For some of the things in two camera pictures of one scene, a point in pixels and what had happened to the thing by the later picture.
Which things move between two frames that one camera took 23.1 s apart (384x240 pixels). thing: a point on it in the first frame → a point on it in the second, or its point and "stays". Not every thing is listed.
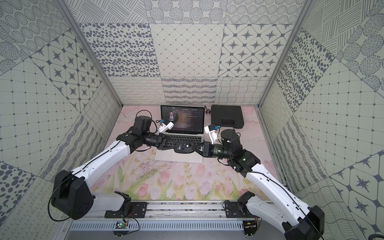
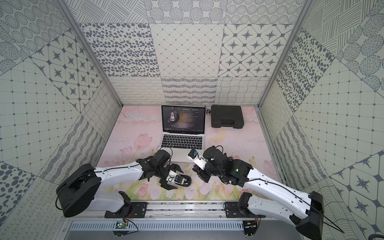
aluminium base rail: (177, 211) stays
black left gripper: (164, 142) → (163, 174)
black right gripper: (206, 149) → (200, 173)
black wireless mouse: (185, 147) → (187, 181)
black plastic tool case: (227, 116) stays
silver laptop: (189, 126) stays
